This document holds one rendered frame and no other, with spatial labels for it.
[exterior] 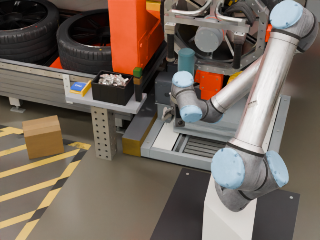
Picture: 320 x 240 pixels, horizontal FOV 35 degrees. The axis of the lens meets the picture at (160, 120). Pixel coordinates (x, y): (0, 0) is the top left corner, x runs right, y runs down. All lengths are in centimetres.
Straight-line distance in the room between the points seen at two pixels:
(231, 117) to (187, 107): 98
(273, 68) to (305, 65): 223
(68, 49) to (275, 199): 162
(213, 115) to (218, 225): 48
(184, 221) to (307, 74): 202
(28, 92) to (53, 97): 19
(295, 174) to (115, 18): 138
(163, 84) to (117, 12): 58
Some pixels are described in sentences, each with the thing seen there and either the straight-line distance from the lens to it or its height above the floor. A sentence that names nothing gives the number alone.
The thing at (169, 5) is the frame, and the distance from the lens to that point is 274.
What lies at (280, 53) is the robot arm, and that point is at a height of 114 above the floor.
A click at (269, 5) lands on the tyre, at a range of 271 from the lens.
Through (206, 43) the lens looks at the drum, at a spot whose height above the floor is 84.
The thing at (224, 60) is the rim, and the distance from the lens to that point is 291.
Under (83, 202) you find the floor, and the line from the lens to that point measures 293.
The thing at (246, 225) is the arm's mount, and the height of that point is 41.
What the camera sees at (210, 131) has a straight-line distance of 313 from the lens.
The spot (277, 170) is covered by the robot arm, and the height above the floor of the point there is 71.
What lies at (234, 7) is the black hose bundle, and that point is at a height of 103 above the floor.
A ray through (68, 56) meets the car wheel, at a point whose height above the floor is 43.
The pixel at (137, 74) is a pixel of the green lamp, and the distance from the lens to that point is 274.
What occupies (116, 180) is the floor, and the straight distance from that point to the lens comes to 303.
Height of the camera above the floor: 209
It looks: 37 degrees down
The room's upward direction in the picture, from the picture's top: 1 degrees counter-clockwise
